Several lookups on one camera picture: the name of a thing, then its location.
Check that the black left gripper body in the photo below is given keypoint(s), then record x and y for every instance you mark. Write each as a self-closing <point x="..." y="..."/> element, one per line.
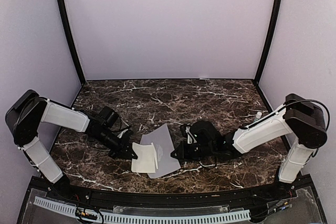
<point x="111" y="141"/>

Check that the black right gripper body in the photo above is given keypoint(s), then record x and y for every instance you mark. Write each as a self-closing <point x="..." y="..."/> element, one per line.
<point x="207" y="150"/>

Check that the grey paper envelope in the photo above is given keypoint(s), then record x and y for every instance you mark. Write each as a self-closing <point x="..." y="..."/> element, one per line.
<point x="163" y="144"/>

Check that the small white-capped glue bottle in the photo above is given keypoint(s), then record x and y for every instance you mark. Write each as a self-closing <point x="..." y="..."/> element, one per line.
<point x="258" y="116"/>

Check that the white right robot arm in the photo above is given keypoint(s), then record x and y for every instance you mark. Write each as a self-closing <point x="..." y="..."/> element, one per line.
<point x="307" y="119"/>

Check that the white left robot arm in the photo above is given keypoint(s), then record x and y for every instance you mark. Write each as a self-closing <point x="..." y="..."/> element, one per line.
<point x="32" y="117"/>

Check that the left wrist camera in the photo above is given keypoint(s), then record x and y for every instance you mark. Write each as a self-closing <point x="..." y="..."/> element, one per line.
<point x="125" y="135"/>

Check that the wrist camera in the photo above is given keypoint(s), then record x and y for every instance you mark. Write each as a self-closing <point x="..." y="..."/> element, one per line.
<point x="185" y="131"/>
<point x="125" y="135"/>

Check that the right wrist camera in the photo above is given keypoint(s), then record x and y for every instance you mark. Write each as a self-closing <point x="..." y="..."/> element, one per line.
<point x="185" y="131"/>

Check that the black front rail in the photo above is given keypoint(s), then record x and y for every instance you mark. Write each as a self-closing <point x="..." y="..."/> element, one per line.
<point x="254" y="197"/>

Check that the white slotted cable duct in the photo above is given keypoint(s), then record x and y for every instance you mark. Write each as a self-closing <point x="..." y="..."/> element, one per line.
<point x="143" y="215"/>

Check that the black left frame post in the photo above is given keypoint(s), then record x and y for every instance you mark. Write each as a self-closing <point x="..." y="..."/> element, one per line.
<point x="70" y="41"/>

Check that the black frame corner post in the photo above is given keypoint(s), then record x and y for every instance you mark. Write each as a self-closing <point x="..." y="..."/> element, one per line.
<point x="268" y="41"/>

